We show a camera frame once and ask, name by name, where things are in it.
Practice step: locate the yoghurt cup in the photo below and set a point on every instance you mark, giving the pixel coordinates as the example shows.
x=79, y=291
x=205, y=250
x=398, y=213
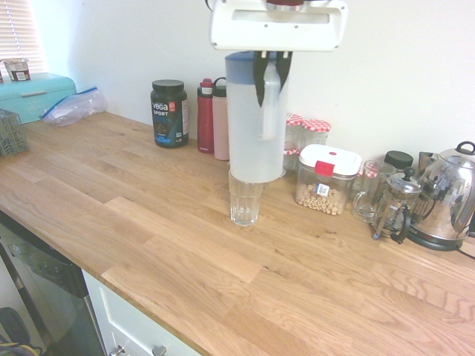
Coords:
x=18, y=70

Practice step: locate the teal bread box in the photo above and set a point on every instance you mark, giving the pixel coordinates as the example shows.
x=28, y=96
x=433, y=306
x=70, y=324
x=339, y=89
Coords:
x=33, y=98

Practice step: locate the dark red water bottle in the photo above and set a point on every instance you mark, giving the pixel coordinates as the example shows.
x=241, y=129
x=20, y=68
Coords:
x=205, y=122

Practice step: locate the clear zip plastic bag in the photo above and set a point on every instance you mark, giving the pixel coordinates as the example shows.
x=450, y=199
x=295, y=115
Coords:
x=74, y=107

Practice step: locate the pink water bottle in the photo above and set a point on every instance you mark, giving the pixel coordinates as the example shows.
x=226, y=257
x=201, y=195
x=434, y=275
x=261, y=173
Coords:
x=221, y=126

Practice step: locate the glass jar black lid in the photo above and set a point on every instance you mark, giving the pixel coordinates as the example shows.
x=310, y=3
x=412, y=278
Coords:
x=398, y=160

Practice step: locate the black Vega protein tub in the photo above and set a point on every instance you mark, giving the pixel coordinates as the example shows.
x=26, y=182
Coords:
x=168, y=115

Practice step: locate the chrome electric kettle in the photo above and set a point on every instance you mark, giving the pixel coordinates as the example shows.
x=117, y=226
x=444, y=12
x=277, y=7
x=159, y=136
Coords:
x=447, y=196

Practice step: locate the stainless steel dishwasher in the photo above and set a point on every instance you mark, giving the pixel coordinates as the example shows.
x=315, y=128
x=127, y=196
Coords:
x=48, y=289

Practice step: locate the white window blinds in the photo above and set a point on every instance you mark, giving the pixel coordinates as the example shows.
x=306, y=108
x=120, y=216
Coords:
x=18, y=29

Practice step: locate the clear ribbed drinking glass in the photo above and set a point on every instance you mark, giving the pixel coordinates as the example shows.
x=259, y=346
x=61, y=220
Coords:
x=245, y=207

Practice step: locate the white cabinet drawer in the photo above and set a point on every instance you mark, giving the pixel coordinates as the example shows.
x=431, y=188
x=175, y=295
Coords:
x=126, y=319

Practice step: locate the glass jar red gingham lid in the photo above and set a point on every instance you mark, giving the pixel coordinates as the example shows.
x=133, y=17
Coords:
x=316, y=133
x=294, y=128

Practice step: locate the translucent pitcher with blue lid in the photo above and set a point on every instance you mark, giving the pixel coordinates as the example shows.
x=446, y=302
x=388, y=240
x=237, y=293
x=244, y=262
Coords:
x=245, y=141

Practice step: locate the grey plastic basket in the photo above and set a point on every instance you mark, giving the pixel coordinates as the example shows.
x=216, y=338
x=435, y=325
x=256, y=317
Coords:
x=11, y=133

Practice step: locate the glass French press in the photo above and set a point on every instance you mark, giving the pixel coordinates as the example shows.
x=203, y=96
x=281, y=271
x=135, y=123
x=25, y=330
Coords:
x=397, y=207

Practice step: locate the silver drawer knob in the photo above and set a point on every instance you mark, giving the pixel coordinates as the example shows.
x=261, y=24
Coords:
x=118, y=351
x=159, y=351

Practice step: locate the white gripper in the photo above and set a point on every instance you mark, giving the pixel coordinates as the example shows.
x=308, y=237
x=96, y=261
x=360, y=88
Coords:
x=278, y=35

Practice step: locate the clear cereal container white lid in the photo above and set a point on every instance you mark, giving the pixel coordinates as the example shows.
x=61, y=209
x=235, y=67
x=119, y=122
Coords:
x=326, y=185

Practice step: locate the small jar red gingham lid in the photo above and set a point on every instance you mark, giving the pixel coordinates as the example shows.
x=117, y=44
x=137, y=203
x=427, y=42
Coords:
x=291, y=158
x=371, y=171

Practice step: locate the clear glass mug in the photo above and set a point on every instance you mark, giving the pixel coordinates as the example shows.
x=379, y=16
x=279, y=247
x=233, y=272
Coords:
x=367, y=202

